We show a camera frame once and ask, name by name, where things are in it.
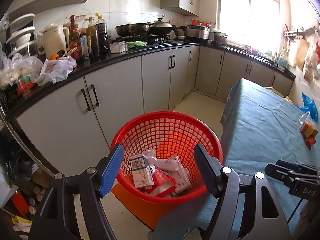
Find clear plastic cup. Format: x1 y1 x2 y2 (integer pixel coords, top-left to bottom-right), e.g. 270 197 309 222
299 111 315 130

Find white red small box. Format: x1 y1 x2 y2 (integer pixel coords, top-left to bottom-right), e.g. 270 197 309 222
167 155 191 197

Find blue white carton box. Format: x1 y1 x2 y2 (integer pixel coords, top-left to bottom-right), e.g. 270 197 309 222
129 153 154 189

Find red snack packet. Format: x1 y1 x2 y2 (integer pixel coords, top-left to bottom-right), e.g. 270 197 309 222
304 136 316 149

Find yellow plastic container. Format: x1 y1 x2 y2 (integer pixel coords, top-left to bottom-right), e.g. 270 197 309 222
302 123 318 139

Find blue table cloth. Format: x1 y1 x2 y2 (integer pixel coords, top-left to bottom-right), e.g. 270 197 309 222
148 79 319 239

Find blue plastic bag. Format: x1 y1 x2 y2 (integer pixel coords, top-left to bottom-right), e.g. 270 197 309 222
299 93 318 122

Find red plastic basket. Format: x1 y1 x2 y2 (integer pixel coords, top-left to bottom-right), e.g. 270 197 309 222
111 111 223 205

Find hanging plastic bags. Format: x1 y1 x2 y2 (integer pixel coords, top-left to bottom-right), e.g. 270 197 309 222
302 25 319 83

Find pink white plastic bag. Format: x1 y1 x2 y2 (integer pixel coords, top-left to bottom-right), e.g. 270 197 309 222
30 56 77 86

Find red label sauce bottle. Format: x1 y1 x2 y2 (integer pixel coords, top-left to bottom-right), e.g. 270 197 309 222
69 15 84 63

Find white electric kettle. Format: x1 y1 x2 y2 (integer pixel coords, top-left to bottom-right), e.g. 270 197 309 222
43 25 69 59

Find black vinegar bottle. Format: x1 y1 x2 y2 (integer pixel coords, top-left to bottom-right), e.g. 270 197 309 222
95 13 109 59

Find silver rice cooker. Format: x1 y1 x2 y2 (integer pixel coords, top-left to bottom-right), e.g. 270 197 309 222
184 24 210 41

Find dark soy sauce bottle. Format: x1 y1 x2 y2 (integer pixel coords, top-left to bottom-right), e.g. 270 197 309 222
86 16 100 61

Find green cloth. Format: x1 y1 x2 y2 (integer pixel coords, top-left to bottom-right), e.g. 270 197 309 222
126 41 148 49

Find black frying pan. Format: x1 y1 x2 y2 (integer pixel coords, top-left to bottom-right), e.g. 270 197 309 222
115 23 152 37

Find black wok with handle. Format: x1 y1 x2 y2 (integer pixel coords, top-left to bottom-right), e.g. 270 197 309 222
148 14 187 35

